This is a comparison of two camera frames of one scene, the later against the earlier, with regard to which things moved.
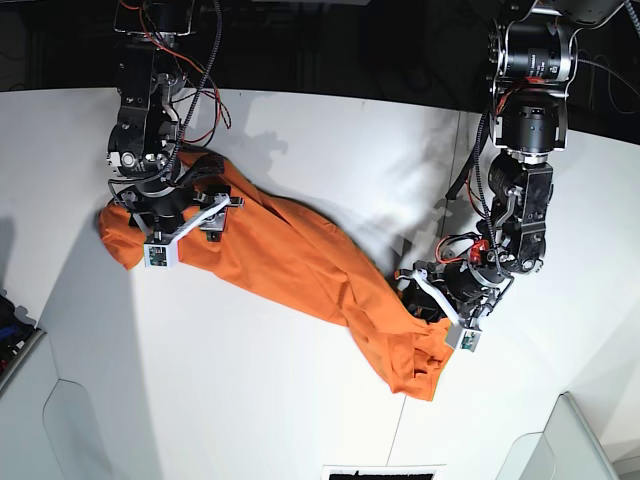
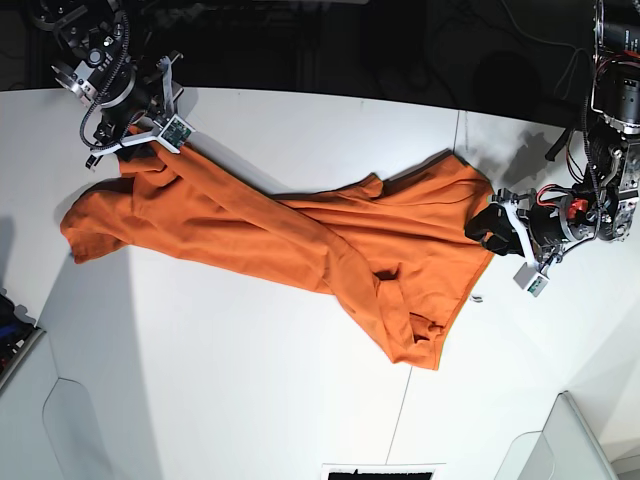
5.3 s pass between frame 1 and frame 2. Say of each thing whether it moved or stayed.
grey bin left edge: stayed
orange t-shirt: moved
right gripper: moved
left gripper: moved
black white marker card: stayed
